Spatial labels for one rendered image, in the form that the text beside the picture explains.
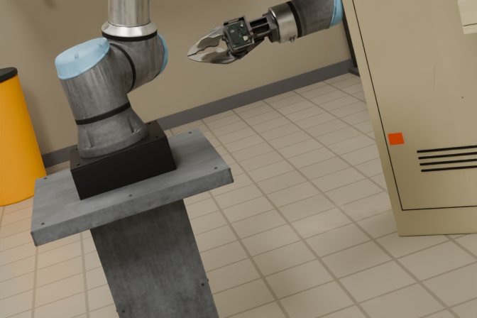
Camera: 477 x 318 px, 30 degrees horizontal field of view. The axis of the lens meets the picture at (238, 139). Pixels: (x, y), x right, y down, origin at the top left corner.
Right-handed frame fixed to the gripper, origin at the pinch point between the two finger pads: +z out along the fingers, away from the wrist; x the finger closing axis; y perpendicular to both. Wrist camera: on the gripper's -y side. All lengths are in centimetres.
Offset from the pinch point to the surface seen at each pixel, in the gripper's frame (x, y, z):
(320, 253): 56, -99, -29
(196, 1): -103, -306, -48
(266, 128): -12, -267, -54
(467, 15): 15, 17, -59
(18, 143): -48, -266, 73
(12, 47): -110, -304, 63
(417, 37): 4, -53, -72
